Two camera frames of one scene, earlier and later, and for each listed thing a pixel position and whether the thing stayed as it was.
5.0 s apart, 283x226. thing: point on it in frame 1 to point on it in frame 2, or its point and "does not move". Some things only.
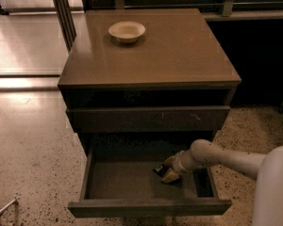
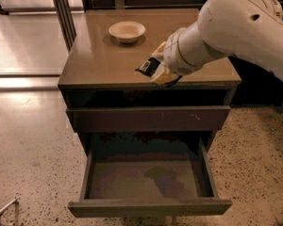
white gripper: (178, 165) to (174, 55)
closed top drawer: (143, 119) does not move
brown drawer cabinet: (142, 85) does not move
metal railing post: (64, 14) does not move
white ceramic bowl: (126, 31) does not move
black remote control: (161, 169) to (148, 66)
